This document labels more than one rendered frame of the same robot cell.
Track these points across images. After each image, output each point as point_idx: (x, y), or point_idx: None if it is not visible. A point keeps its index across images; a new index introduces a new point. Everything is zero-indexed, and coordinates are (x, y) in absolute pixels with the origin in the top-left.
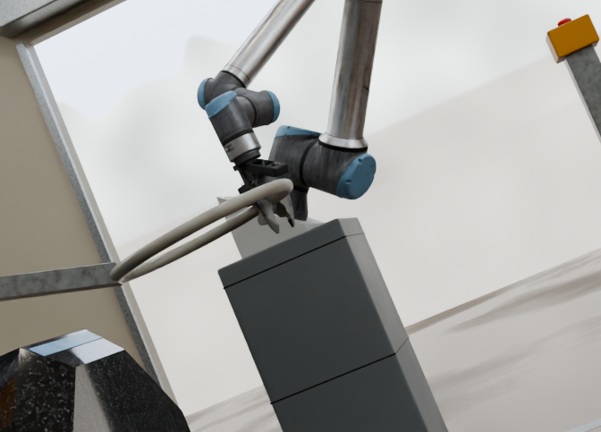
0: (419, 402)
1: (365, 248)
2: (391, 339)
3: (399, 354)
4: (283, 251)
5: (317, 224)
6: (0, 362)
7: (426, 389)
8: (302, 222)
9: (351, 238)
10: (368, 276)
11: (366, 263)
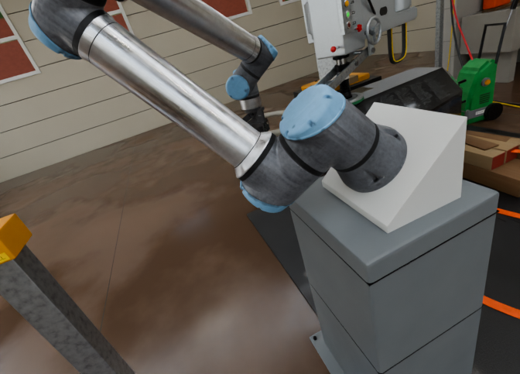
0: (320, 314)
1: (337, 265)
2: (309, 278)
3: (316, 292)
4: None
5: (354, 204)
6: None
7: (360, 371)
8: (335, 182)
9: (302, 221)
10: (308, 250)
11: (318, 254)
